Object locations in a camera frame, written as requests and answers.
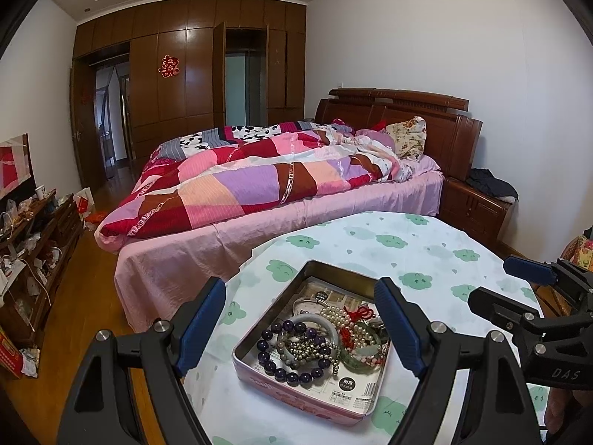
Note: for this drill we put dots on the red cardboard box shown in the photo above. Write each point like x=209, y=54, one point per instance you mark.
x=10, y=357

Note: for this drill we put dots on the wooden nightstand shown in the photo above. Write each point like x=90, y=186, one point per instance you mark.
x=481, y=217

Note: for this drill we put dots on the yellow floral cushion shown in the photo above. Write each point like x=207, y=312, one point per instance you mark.
x=580, y=252

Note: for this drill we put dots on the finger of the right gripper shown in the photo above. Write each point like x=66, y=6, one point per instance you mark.
x=529, y=270
x=499, y=310

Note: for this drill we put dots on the pink bed sheet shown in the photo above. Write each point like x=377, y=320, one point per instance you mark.
x=153, y=277

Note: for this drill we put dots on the television screen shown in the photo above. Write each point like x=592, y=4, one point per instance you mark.
x=16, y=167

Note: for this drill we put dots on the red double happiness decal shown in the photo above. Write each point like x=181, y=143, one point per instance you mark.
x=170, y=66

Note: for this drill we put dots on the dark clothes on nightstand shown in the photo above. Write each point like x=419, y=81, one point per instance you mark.
x=482, y=180

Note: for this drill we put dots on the white shopping bag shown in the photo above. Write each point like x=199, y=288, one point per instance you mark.
x=85, y=203

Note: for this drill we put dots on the patchwork quilt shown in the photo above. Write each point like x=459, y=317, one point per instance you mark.
x=219, y=184

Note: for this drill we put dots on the cloud pattern tablecloth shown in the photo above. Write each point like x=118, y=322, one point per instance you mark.
x=435, y=265

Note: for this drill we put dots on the red cord gold pendant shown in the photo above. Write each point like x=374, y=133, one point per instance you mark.
x=353, y=327

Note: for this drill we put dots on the floral pillow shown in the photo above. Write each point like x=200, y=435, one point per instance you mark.
x=409, y=138

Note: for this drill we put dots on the dark wooden wardrobe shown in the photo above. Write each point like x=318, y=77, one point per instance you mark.
x=200, y=33

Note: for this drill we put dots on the wooden headboard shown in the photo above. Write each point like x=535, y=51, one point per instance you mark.
x=450, y=137

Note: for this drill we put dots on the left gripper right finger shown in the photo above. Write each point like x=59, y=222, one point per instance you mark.
x=497, y=407

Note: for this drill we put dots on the cluttered wooden tv cabinet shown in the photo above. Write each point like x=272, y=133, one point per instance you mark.
x=36, y=246

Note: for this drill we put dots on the green jade bangle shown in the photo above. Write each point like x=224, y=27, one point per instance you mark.
x=361, y=349

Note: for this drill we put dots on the pink tin box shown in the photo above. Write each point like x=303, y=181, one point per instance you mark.
x=335, y=394

